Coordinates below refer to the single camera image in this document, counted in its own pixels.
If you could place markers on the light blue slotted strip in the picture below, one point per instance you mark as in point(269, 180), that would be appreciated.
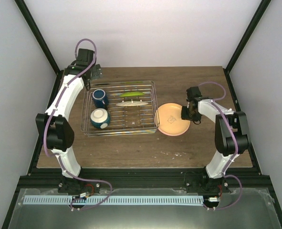
point(115, 200)

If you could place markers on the green plastic plate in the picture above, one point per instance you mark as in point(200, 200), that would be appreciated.
point(132, 94)

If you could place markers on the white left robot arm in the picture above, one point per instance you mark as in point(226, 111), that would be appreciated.
point(53, 126)

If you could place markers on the white and teal bowl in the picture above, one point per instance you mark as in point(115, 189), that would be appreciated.
point(100, 118)

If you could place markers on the black aluminium frame post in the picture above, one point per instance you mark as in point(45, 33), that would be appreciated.
point(248, 33)

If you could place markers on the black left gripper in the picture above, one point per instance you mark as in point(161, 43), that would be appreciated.
point(96, 73)

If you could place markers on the dark blue ceramic mug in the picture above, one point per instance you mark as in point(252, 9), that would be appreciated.
point(100, 99)

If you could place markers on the clear plastic drip tray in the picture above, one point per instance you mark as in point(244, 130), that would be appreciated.
point(121, 131)

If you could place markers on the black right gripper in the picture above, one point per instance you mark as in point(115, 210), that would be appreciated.
point(183, 116)

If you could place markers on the black front frame rail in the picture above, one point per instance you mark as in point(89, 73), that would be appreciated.
point(190, 178)

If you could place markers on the black left frame post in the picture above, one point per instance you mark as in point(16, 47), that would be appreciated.
point(22, 6)

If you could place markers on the cream orange bear plate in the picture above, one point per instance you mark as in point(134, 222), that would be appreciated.
point(168, 118)

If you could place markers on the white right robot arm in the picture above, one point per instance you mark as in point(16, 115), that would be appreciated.
point(231, 136)

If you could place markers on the woven bamboo tray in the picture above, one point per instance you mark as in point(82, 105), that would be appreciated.
point(131, 103)

